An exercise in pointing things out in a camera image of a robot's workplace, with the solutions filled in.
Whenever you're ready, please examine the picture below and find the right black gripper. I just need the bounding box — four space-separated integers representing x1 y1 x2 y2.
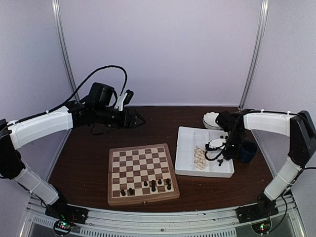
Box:
223 129 244 160

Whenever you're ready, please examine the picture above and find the dark knight piece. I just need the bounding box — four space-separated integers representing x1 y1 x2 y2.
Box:
128 188 134 195

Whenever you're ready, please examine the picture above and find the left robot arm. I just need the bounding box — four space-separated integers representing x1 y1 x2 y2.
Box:
0 82 146 219

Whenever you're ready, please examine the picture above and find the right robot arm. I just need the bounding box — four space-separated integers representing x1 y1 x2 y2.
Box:
215 109 316 218

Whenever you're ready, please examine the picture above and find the pile of dark chess pieces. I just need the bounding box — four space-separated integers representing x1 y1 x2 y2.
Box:
217 159 224 166

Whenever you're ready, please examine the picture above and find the pile of white chess pieces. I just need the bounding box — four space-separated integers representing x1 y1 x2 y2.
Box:
194 146 208 170

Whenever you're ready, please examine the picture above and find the wooden chess board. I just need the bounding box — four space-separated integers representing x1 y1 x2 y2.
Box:
107 143 180 206

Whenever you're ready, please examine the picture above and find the dark blue cup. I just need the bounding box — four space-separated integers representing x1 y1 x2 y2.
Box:
238 140 258 163

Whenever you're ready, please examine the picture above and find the white scalloped ceramic bowl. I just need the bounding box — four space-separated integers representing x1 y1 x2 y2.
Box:
203 112 221 130

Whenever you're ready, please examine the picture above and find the white divided plastic tray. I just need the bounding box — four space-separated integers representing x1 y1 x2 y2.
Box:
175 126 235 178

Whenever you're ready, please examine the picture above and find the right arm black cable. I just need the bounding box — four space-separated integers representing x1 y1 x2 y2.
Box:
204 145 227 161

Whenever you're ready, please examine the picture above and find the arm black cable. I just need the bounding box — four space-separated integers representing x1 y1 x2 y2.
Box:
46 66 128 114
204 145 227 161

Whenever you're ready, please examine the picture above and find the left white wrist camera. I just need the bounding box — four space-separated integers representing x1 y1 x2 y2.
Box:
114 89 134 111

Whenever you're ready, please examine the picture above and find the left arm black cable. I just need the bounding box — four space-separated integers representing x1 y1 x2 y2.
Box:
46 66 128 114

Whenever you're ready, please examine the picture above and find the front aluminium rail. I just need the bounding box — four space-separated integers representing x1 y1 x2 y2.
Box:
17 195 307 237

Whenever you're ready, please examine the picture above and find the right aluminium frame post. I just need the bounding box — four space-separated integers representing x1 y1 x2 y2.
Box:
238 0 269 109

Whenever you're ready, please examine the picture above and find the aluminium frame post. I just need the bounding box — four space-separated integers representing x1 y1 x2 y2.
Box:
238 0 269 109
51 0 77 93

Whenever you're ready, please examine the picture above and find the left aluminium frame post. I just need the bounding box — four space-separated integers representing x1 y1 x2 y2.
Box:
51 0 77 93

